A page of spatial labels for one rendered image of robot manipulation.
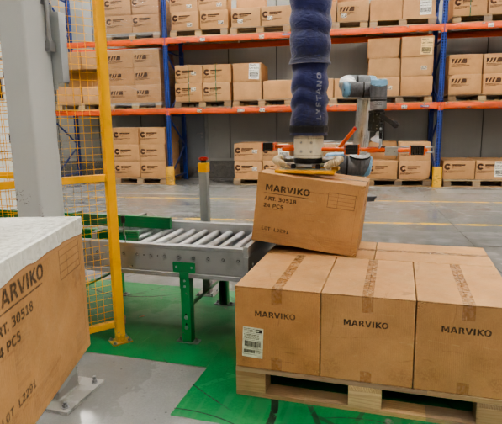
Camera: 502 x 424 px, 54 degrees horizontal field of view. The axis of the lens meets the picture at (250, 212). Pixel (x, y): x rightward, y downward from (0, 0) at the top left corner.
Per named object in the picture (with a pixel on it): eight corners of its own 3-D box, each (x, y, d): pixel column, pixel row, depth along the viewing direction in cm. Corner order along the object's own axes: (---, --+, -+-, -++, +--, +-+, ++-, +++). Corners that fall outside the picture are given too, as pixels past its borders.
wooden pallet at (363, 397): (236, 394, 237) (235, 366, 235) (282, 315, 332) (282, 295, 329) (513, 434, 203) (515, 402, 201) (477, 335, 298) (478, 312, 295)
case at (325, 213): (251, 240, 287) (258, 172, 279) (268, 225, 325) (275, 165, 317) (355, 257, 272) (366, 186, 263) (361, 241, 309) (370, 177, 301)
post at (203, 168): (202, 294, 376) (197, 162, 358) (205, 291, 383) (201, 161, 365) (210, 294, 374) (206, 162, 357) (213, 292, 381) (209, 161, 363)
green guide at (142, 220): (-14, 219, 391) (-15, 209, 390) (-4, 217, 401) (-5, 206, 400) (170, 229, 346) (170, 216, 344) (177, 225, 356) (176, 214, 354)
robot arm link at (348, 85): (338, 74, 343) (343, 79, 280) (356, 74, 342) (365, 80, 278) (337, 91, 347) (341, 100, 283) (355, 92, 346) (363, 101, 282)
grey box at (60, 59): (26, 83, 224) (19, 14, 219) (34, 84, 229) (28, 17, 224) (63, 82, 219) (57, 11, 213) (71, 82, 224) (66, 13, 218)
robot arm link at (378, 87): (386, 78, 275) (388, 76, 266) (385, 101, 278) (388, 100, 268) (369, 79, 277) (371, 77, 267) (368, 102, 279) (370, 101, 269)
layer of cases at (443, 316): (235, 366, 235) (234, 285, 228) (282, 295, 329) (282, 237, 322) (515, 402, 201) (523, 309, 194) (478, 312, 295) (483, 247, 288)
